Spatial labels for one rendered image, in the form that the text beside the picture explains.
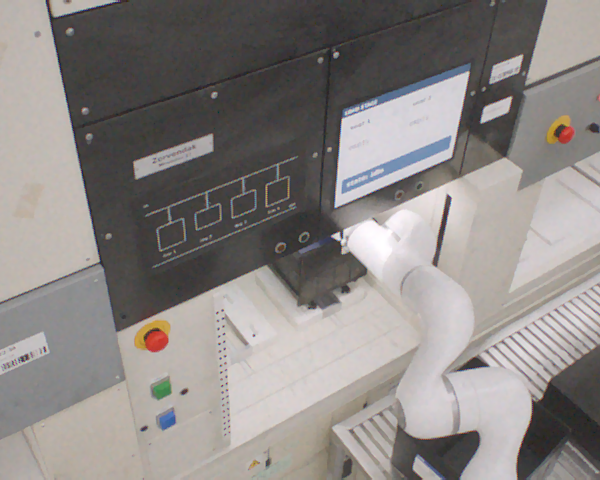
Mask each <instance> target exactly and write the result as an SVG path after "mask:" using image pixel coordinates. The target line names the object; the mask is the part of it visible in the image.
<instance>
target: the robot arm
mask: <svg viewBox="0 0 600 480"><path fill-rule="evenodd" d="M331 236H332V237H333V238H336V239H338V240H341V244H342V246H345V247H346V248H347V249H348V250H349V251H350V252H351V253H352V254H354V255H355V256H356V257H357V258H358V259H359V261H360V262H361V263H362V264H363V265H364V266H365V267H366V268H367V269H368V270H369V271H370V272H371V273H373V274H374V275H375V276H376V277H377V278H378V280H379V281H380V282H381V283H382V284H383V285H384V286H387V288H388V289H389V290H390V291H392V292H393V293H394V294H395V295H396V296H398V297H399V299H400V300H401V301H402V302H403V303H404V304H405V305H406V306H407V307H408V308H409V309H411V310H412V311H413V312H414V313H415V314H417V315H418V316H419V318H420V320H421V323H422V338H421V343H420V345H419V348H418V350H417V352H416V354H415V357H414V359H413V360H412V362H411V364H409V366H408V368H407V369H406V371H405V373H404V376H403V377H402V379H401V382H400V384H399V386H398V388H397V391H396V396H395V403H394V405H395V414H396V417H397V420H398V422H399V425H400V426H401V427H402V428H403V430H404V432H406V433H407V434H408V435H410V436H413V437H415V438H420V439H432V438H439V437H444V436H451V435H456V434H461V433H466V432H468V431H472V430H477V431H478V434H479V436H480V443H479V447H478V449H477V452H476V454H475V455H474V457H473V458H472V460H471V461H470V463H468V464H467V466H466V467H465V469H464V471H463V473H462V475H461V477H460V479H459V480H517V475H516V461H517V455H518V450H519V447H520V444H521V441H522V439H523V436H524V434H525V430H527V428H528V426H529V423H530V420H531V415H532V401H531V396H530V392H529V389H528V387H527V385H526V383H524V382H523V381H522V379H521V378H520V377H519V376H518V374H516V373H515V372H514V371H512V370H510V369H507V368H503V367H495V366H493V367H482V368H475V369H470V370H463V371H457V372H452V373H446V375H442V372H443V371H444V370H445V369H446V368H447V367H449V366H450V365H451V363H453V362H454V361H455V360H456V359H457V358H458V357H459V356H460V354H461V353H462V351H463V350H464V349H465V348H466V346H468V345H469V343H470V341H471V339H472V337H473V333H474V328H475V316H474V309H473V305H472V302H471V299H470V296H469V294H468V292H466V291H465V290H464V288H463V287H462V286H461V285H460V284H458V283H457V282H456V281H454V280H453V278H452V277H450V276H449V275H446V274H445V273H443V272H442V271H441V270H439V269H438V268H436V267H435V266H433V265H432V261H433V258H434V255H435V252H436V237H435V234H434V231H433V229H432V228H431V226H430V225H428V224H427V221H426V220H425V219H423V218H422V217H421V216H419V215H418V214H417V213H415V212H413V211H411V210H401V211H399V212H397V213H396V214H395V215H393V216H392V217H390V218H389V219H388V220H387V221H386V222H385V224H384V225H383V226H379V225H378V224H376V222H375V221H374V220H373V219H371V218H369V219H367V220H365V221H362V222H360V224H358V225H356V226H352V227H350V228H348V229H346V230H344V231H341V232H339V233H337V234H334V235H331Z"/></svg>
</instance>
